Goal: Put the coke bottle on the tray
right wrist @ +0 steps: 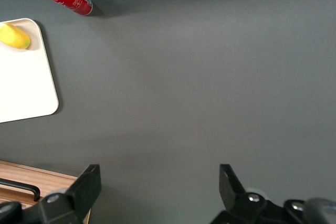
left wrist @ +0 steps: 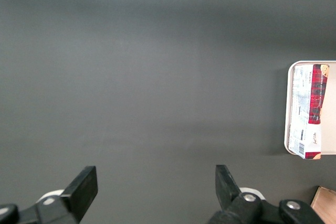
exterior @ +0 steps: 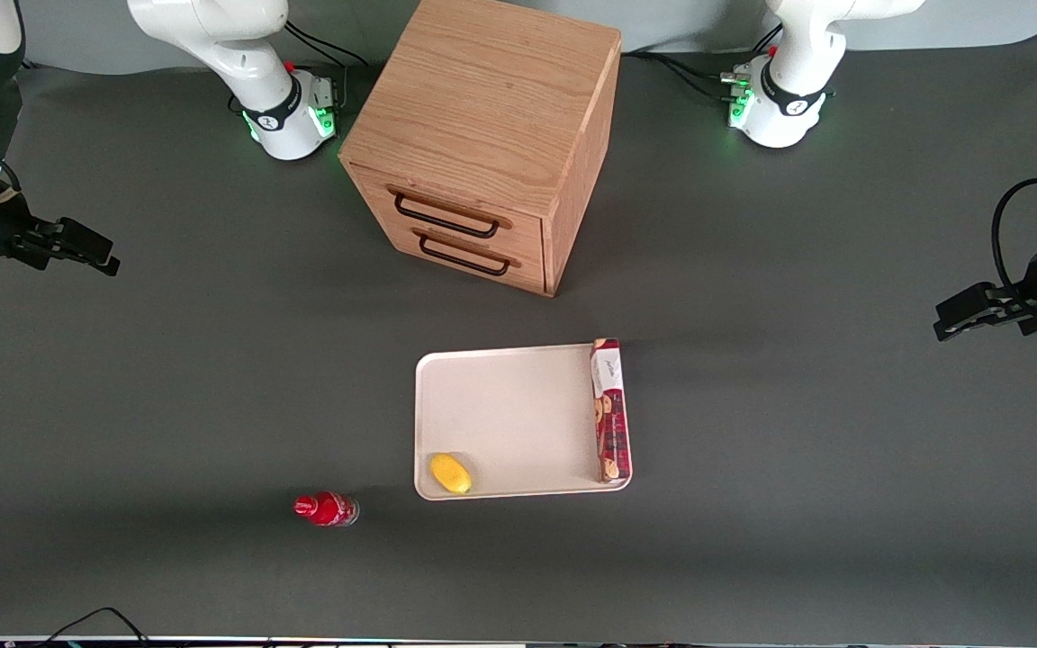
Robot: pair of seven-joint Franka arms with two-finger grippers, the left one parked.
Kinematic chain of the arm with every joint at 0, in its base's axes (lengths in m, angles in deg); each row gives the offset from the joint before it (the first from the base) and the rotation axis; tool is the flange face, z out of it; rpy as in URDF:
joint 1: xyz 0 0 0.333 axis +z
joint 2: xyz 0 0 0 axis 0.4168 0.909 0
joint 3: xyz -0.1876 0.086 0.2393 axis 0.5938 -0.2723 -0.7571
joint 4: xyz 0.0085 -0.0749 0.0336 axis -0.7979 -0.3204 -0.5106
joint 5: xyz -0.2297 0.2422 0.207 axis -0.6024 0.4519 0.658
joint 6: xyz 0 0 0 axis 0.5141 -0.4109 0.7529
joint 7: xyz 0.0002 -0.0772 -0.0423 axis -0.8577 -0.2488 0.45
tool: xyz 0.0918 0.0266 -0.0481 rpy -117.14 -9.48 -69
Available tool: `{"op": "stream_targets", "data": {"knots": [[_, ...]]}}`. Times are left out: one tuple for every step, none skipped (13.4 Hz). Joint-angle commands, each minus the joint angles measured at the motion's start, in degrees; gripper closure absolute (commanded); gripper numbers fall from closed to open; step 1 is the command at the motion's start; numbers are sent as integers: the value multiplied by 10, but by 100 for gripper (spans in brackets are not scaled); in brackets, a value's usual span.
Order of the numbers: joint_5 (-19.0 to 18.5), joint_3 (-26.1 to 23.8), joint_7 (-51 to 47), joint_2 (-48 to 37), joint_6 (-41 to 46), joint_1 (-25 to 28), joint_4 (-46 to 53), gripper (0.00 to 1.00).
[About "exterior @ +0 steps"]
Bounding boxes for red coke bottle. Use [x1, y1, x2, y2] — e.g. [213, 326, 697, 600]
[293, 490, 361, 528]

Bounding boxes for white rectangular plastic tray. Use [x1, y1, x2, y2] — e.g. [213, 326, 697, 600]
[414, 342, 634, 501]

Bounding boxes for red cookie box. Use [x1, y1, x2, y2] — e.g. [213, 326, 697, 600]
[591, 337, 633, 485]

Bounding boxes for wooden two-drawer cabinet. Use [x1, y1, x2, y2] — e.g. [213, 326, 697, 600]
[338, 0, 623, 299]

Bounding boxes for yellow lemon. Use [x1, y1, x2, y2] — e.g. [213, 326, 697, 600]
[429, 453, 473, 496]

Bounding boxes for black right base cables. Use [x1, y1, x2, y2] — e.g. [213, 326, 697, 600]
[283, 20, 371, 113]

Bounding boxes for black base cables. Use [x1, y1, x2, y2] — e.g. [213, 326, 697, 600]
[619, 27, 785, 102]
[283, 20, 371, 113]

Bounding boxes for black cable at table edge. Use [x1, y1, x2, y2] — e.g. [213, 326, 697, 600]
[32, 607, 152, 648]

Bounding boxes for black metal drawer handle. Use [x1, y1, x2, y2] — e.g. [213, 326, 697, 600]
[418, 234, 513, 278]
[392, 192, 501, 240]

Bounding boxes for black left base cables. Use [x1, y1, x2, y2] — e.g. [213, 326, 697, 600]
[619, 27, 785, 102]

